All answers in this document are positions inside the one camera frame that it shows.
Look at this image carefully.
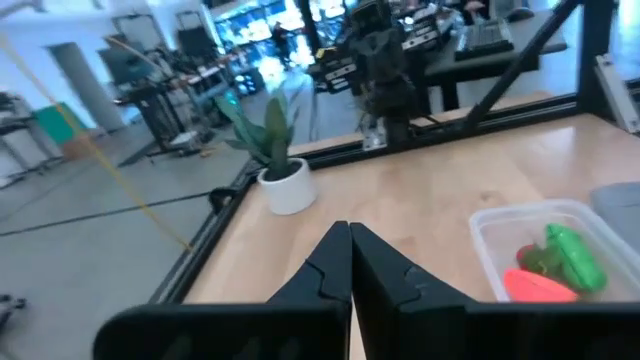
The clear plastic tupperware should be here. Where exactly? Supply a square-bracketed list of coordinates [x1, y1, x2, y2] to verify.
[468, 198, 640, 304]

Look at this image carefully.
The black aluminium table frame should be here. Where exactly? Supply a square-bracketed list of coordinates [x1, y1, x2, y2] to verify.
[149, 0, 640, 306]

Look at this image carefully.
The black keyboard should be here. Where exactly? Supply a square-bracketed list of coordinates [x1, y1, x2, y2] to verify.
[453, 18, 516, 62]

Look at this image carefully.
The black computer mouse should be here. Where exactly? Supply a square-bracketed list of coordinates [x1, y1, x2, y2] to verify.
[504, 5, 536, 22]

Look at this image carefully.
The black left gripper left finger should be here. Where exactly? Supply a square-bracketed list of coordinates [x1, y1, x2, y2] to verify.
[267, 220, 354, 306]

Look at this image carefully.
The green toy cucumber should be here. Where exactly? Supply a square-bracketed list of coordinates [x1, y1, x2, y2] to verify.
[542, 223, 609, 295]

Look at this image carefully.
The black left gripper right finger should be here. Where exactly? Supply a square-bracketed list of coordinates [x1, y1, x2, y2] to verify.
[349, 221, 477, 360]

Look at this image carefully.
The black corner cable hook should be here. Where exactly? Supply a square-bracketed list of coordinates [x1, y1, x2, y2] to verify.
[207, 185, 241, 215]

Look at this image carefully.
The yellow floor cable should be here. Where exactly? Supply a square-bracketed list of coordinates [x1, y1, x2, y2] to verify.
[0, 34, 194, 251]

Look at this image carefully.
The black equipment cart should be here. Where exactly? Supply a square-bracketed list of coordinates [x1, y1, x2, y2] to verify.
[113, 74, 211, 156]

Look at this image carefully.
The orange toy carrot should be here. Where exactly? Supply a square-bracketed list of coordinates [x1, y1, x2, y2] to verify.
[502, 243, 581, 304]

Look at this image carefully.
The grey folded cloth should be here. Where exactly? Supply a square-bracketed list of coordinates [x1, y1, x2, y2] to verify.
[588, 182, 640, 236]

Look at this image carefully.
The person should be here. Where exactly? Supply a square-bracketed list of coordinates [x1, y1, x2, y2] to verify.
[272, 22, 294, 64]

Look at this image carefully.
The silver aluminium bracket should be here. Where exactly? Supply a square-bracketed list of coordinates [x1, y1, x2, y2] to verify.
[593, 53, 640, 135]

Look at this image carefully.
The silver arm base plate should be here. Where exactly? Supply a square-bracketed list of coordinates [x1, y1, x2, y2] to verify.
[360, 117, 389, 152]

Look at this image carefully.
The dark grey desk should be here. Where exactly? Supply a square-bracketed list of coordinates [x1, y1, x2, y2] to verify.
[422, 7, 570, 112]

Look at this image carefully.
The green panel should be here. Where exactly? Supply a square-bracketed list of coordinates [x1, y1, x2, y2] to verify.
[33, 102, 90, 146]

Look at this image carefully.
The green plant in white pot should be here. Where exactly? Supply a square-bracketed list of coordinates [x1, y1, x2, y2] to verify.
[214, 89, 319, 216]

